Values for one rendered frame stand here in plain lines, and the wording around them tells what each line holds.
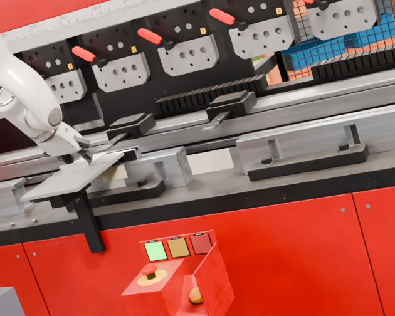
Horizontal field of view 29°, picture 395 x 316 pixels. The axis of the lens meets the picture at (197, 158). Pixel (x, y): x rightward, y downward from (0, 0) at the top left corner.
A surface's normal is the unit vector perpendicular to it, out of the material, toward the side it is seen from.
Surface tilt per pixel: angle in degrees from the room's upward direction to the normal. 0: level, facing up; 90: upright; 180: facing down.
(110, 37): 90
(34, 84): 73
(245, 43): 90
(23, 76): 61
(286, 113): 90
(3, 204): 90
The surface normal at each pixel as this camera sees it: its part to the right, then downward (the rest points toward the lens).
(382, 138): -0.36, 0.35
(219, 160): 0.85, -0.13
